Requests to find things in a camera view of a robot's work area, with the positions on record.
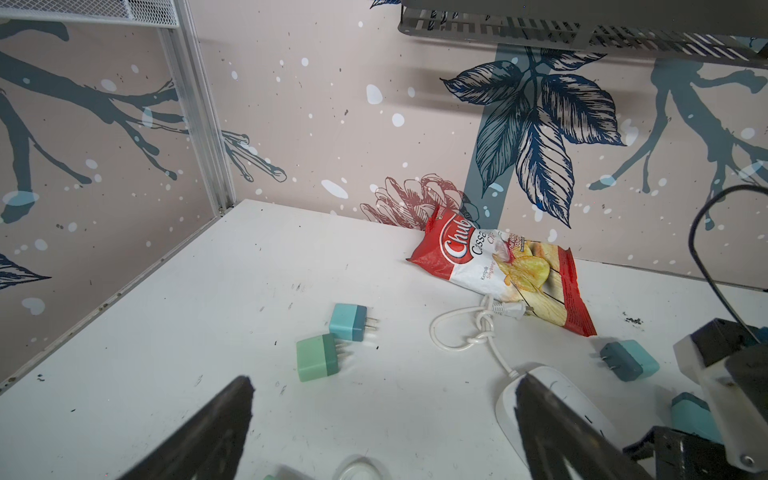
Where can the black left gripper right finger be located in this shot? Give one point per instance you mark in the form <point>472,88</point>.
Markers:
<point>559,444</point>

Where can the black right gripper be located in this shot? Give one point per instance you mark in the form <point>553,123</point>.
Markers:
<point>679,455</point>

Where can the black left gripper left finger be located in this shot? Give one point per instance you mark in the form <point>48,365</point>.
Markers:
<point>209,445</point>

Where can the teal charger plug centre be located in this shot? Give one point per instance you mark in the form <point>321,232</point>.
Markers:
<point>691,414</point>

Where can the teal charger plug near bag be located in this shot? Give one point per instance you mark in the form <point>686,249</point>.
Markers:
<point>628,360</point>

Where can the green charger plug far left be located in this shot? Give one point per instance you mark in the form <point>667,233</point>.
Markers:
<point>319,356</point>

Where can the blue charger plug far left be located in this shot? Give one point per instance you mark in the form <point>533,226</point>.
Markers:
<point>349,322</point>

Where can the red white chips bag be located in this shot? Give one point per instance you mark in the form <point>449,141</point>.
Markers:
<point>507,267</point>

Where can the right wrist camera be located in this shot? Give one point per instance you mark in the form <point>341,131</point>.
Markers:
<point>729,363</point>

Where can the aluminium frame post back left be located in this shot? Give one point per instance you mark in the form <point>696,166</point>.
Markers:
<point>184,57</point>

